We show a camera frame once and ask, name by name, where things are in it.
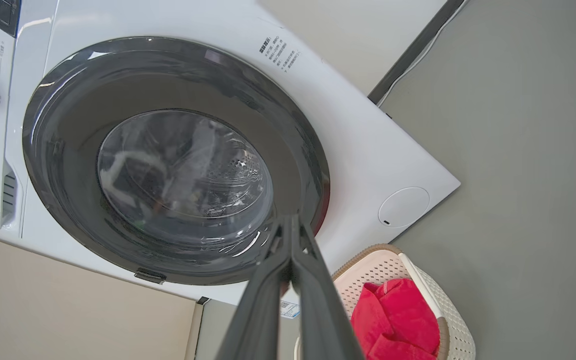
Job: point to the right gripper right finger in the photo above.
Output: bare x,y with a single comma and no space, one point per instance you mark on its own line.
323,320

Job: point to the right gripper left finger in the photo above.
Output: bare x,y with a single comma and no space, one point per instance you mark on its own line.
260,315

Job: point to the beige perforated laundry basket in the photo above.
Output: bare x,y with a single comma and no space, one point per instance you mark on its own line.
383,267

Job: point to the blue energy label sticker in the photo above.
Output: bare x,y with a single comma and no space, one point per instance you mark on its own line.
288,310

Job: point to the red garment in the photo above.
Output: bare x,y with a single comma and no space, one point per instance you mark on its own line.
398,320

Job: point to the round white filter cover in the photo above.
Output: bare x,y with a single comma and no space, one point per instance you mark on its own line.
404,207

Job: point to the white front-load washing machine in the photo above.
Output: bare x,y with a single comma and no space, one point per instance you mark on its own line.
368,150

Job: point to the beige cabinet panel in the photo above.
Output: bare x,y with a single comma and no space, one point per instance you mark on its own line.
68,310

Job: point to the dark round washer door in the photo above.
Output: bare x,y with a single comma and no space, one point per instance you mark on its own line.
68,150

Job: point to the dark baseboard strip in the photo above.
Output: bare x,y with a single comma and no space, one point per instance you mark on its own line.
413,47

